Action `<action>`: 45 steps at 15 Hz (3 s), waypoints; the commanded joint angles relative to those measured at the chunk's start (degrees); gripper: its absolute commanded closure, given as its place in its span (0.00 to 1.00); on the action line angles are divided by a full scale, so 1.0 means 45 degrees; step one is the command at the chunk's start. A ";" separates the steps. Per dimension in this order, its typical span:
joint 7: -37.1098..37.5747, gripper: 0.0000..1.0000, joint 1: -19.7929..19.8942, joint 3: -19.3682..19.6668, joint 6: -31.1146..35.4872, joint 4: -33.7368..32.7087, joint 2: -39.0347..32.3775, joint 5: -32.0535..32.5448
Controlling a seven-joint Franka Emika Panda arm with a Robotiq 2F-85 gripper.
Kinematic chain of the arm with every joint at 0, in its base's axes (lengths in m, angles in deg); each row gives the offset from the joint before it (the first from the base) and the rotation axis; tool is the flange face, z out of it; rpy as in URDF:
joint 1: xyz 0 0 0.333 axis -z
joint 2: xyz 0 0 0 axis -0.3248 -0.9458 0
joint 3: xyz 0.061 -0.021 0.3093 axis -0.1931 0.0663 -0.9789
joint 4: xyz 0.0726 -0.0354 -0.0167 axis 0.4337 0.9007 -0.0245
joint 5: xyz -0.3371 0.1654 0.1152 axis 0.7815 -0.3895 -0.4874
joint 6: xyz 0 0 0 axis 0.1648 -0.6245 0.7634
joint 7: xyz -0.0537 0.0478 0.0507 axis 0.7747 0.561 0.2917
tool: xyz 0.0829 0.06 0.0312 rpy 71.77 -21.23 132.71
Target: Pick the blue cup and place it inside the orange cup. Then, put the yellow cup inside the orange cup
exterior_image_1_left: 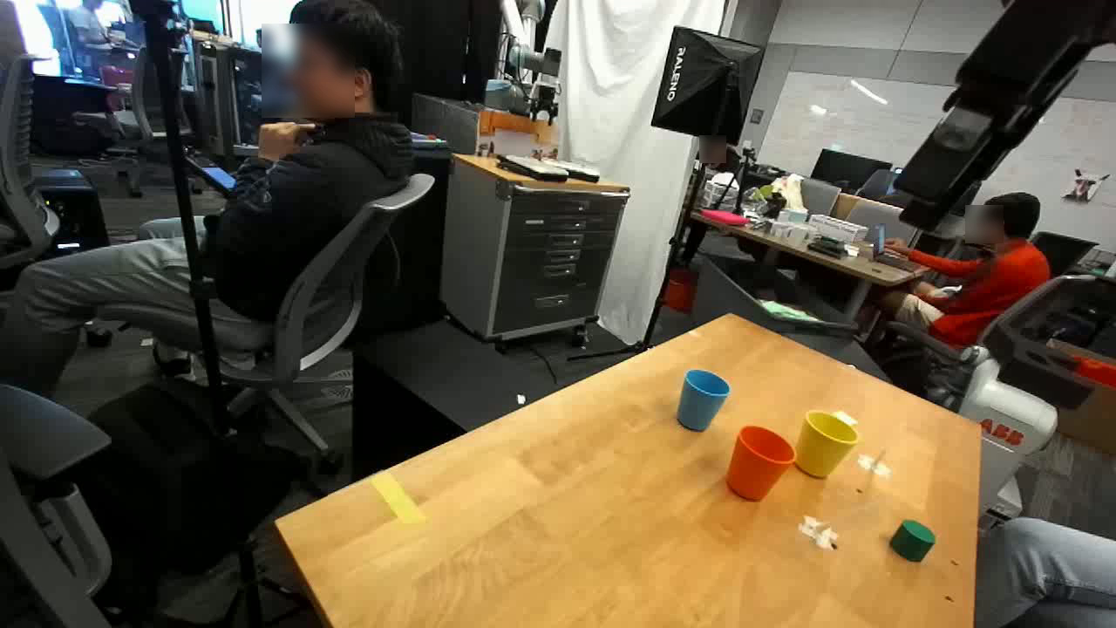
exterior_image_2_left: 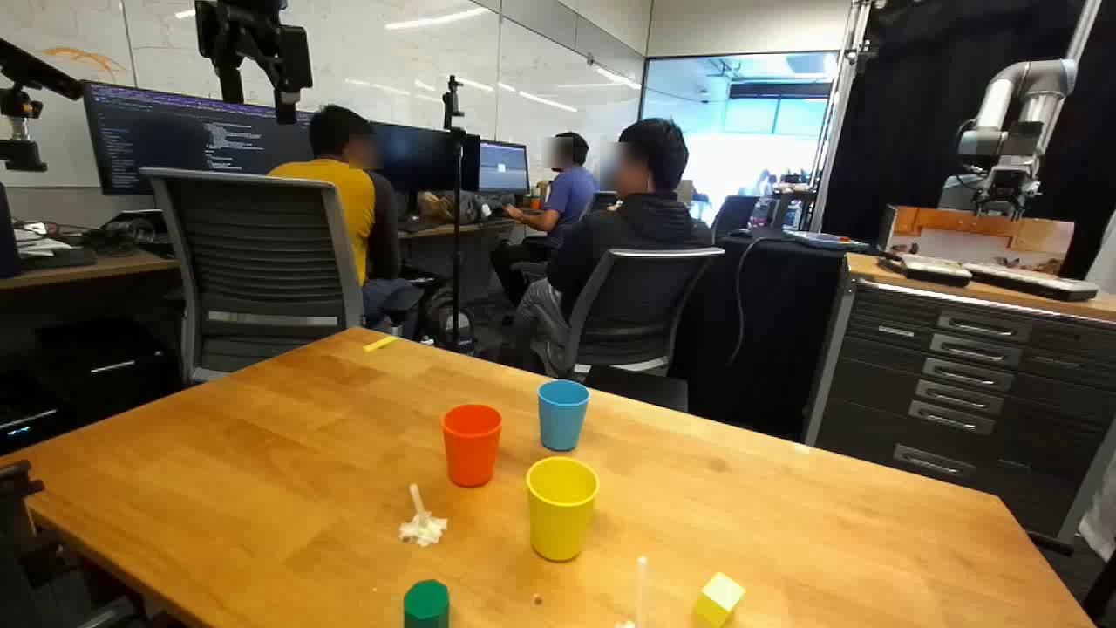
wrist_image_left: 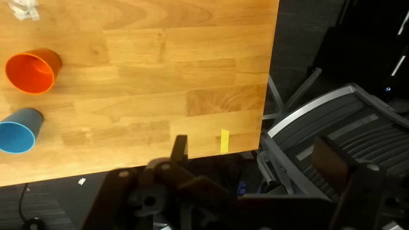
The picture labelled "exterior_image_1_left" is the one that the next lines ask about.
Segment white ABB robot base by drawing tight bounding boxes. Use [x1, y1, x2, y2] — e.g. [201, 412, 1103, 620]
[953, 345, 1062, 515]

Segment blue plastic cup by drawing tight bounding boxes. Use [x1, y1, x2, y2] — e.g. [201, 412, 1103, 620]
[674, 367, 735, 437]

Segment grey drawer cabinet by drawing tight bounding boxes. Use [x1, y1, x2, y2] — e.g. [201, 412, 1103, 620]
[437, 148, 635, 345]

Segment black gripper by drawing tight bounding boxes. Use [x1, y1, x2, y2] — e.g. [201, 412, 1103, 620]
[893, 104, 1000, 231]

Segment black tripod stand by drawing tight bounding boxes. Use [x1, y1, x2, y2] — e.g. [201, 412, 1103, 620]
[126, 0, 268, 628]

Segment red bucket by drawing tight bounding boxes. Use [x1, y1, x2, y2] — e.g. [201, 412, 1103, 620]
[660, 262, 706, 317]

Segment person in red shirt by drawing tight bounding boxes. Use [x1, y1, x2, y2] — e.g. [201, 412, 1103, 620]
[883, 188, 1058, 351]

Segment black light stand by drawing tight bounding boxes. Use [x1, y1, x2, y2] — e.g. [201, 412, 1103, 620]
[639, 137, 715, 351]

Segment person in blue jeans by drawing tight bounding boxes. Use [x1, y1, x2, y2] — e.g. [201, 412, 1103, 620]
[973, 512, 1116, 628]

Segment clear plastic jack piece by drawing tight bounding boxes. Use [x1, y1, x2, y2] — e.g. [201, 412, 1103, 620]
[856, 447, 897, 493]
[796, 512, 844, 555]

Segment black softbox light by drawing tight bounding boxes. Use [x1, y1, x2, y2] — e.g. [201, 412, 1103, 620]
[650, 24, 766, 148]

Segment orange plastic cup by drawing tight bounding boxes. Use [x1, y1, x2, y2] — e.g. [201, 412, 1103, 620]
[724, 423, 799, 504]

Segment yellow plastic cup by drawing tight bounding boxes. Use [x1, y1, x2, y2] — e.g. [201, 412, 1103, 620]
[792, 405, 866, 482]

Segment cluttered wooden desk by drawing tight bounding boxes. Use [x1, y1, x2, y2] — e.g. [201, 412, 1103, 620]
[690, 204, 919, 324]

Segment black covered table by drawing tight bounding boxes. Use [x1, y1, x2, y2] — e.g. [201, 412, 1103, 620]
[350, 315, 639, 482]

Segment grey high-back office chair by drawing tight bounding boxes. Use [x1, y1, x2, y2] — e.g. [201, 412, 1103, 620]
[0, 379, 115, 628]

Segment orange cardboard box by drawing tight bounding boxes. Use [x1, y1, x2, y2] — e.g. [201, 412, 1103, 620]
[472, 104, 560, 160]

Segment white curtain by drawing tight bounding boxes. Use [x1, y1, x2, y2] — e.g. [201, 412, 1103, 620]
[543, 0, 728, 348]

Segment grey mesh office chair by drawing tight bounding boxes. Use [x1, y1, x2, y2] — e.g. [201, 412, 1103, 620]
[99, 169, 438, 458]

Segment person in black hoodie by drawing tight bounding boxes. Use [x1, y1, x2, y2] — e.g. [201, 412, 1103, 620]
[0, 0, 420, 396]

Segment green cylinder block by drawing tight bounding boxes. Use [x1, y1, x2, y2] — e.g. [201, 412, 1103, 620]
[887, 515, 937, 564]

